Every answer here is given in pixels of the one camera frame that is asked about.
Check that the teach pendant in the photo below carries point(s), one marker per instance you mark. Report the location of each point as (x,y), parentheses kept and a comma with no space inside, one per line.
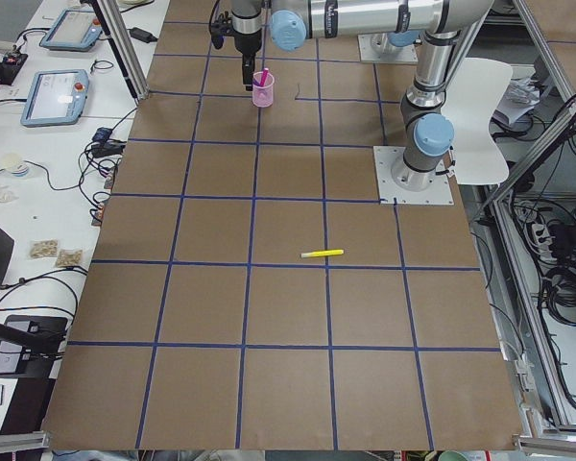
(74,30)
(56,98)

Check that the pink mesh cup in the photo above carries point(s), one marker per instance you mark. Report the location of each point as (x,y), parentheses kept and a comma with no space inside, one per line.
(264,97)

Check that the upper teach pendant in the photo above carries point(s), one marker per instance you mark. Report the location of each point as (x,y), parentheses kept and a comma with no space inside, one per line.
(74,30)

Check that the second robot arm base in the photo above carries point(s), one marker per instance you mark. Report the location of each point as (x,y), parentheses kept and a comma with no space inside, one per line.
(391,48)

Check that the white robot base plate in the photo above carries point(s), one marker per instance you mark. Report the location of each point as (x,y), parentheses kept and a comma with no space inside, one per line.
(397,184)

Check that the snack bag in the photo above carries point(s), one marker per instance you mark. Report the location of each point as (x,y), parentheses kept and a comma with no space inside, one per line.
(69,258)
(48,248)

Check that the black power adapter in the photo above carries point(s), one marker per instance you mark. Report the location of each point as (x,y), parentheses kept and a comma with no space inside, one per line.
(142,35)

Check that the lower teach pendant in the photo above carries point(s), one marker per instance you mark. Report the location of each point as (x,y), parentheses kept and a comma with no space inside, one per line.
(56,98)

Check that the black monitor stand base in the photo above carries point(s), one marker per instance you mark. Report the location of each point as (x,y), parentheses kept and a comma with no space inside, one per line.
(29,345)

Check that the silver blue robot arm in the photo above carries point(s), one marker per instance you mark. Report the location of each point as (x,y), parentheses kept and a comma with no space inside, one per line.
(439,23)

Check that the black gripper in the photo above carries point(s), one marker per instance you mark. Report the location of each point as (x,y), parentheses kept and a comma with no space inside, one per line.
(246,44)

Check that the white chair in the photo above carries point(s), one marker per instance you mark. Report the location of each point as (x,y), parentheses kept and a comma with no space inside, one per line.
(470,101)

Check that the right snack bag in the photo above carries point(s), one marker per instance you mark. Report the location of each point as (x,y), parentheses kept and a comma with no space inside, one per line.
(69,258)

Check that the left snack bag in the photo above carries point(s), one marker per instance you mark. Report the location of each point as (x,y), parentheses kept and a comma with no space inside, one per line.
(48,248)

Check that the pink highlighter pen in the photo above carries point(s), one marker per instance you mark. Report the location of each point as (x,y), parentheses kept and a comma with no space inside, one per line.
(261,78)

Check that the yellow highlighter pen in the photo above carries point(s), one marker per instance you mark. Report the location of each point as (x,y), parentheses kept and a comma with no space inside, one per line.
(322,253)

